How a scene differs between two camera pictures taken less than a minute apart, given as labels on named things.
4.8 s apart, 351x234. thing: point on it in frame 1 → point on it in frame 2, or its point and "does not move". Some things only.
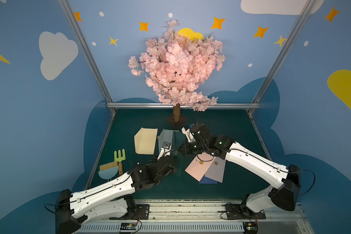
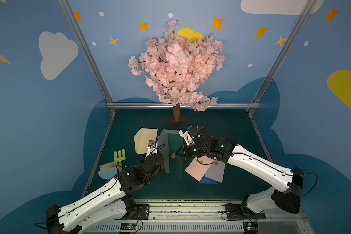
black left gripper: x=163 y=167 → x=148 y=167
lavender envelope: x=216 y=170 does not move
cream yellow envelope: x=145 y=141 does not move
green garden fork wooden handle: x=119 y=159 does not move
